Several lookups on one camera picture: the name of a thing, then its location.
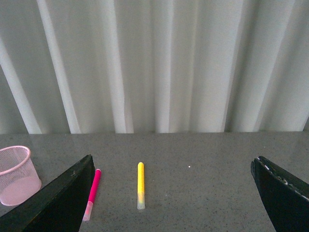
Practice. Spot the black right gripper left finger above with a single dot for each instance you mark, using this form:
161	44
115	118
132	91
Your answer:
58	207

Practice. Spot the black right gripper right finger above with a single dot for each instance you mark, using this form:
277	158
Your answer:
285	197

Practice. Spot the pink marker pen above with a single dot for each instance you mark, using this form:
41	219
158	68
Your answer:
92	195

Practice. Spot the pink mesh pen cup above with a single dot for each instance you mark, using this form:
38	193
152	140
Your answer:
18	177

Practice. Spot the yellow marker pen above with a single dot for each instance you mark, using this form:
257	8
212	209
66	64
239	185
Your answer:
140	187

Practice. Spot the white pleated curtain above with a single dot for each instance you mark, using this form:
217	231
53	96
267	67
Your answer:
165	66

